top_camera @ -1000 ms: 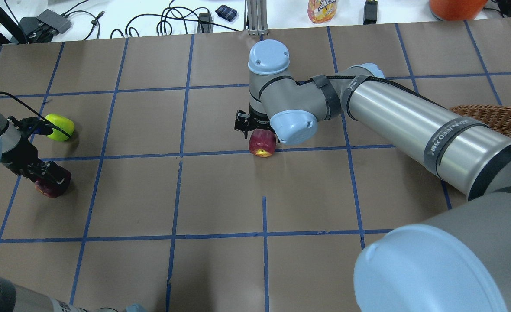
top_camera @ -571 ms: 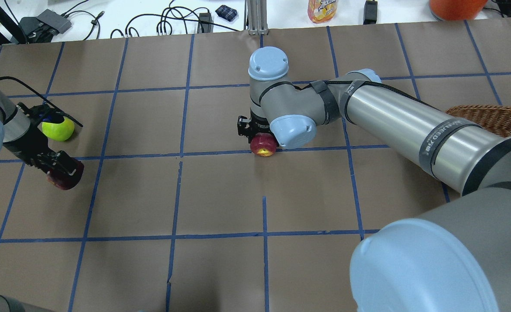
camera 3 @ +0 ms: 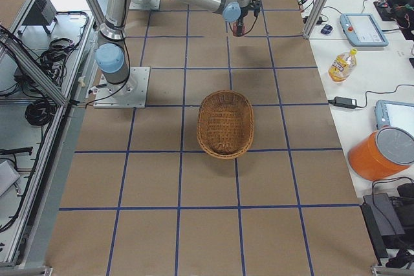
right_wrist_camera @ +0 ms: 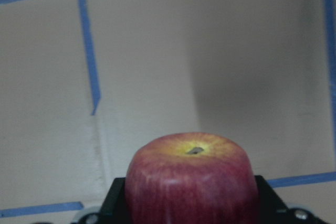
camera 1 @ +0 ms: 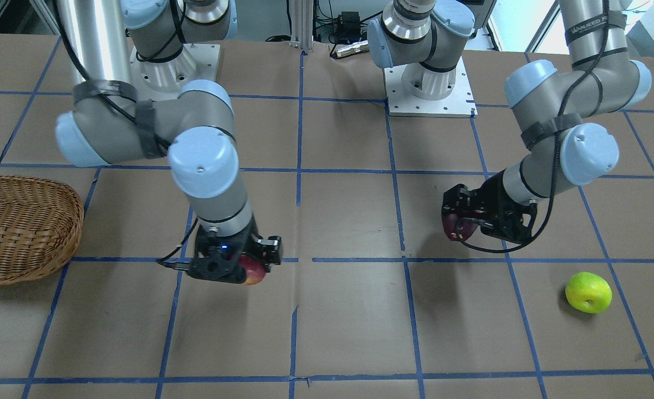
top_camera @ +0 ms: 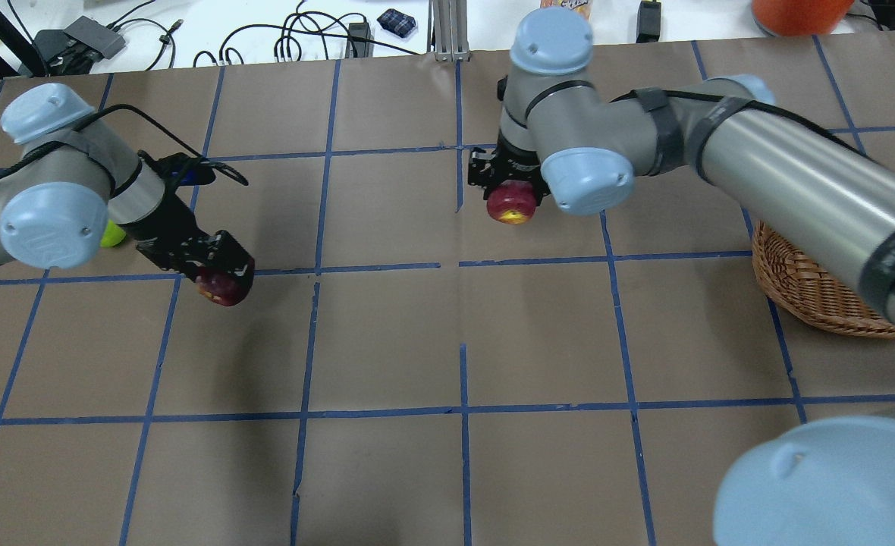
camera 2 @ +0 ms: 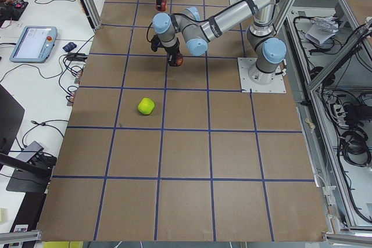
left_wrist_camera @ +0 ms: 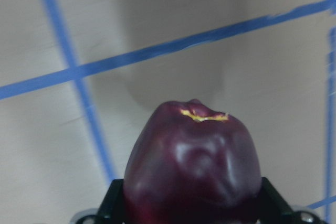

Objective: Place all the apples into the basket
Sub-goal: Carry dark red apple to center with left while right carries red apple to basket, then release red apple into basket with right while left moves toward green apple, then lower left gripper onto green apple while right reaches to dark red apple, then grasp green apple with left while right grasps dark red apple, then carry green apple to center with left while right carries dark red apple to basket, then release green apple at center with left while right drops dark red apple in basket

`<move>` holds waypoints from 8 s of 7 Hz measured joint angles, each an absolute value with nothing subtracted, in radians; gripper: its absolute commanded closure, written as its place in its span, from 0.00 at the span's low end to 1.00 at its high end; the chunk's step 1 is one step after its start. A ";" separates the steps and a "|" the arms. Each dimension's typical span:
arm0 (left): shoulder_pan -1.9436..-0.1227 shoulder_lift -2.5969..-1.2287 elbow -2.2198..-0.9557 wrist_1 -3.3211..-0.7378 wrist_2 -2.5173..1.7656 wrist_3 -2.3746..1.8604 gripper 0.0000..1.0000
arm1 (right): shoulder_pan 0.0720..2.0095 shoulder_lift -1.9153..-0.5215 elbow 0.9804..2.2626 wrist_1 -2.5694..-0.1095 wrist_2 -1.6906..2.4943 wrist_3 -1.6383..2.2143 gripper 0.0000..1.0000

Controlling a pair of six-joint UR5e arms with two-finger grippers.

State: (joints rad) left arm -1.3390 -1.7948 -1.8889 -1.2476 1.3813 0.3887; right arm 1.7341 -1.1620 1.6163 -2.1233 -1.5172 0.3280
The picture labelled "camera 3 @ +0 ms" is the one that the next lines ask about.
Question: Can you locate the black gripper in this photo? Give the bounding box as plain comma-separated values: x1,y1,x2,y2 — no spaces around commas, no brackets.
233,4,261,27

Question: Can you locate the red apple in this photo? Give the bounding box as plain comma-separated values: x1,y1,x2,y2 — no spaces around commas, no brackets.
232,22,245,37

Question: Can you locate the brown wicker basket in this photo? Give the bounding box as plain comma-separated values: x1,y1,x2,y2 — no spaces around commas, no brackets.
197,90,254,160

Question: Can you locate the blue computer mouse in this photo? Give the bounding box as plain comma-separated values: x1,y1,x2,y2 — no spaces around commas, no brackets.
320,25,333,35

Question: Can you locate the yellow drink bottle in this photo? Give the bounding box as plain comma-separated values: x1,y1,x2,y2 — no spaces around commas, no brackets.
328,48,358,83

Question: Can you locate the blue teach pendant far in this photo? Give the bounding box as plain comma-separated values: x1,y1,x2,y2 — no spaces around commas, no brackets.
339,14,389,47

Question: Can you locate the blue teach pendant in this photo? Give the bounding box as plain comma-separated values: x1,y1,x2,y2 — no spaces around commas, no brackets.
339,14,389,47
375,100,413,135

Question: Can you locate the black power adapter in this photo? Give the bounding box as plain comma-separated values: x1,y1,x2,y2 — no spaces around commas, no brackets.
328,96,358,109

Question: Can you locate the blue teach pendant near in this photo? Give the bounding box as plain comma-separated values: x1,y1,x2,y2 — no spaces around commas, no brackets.
375,100,413,135

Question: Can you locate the orange cylindrical container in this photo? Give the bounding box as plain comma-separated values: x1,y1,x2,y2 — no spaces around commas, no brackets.
347,127,413,181

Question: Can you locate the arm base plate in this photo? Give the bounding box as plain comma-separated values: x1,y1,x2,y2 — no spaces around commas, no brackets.
129,0,160,11
93,67,150,109

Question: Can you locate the black cable bundle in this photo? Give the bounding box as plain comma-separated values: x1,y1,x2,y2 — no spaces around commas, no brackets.
25,98,52,127

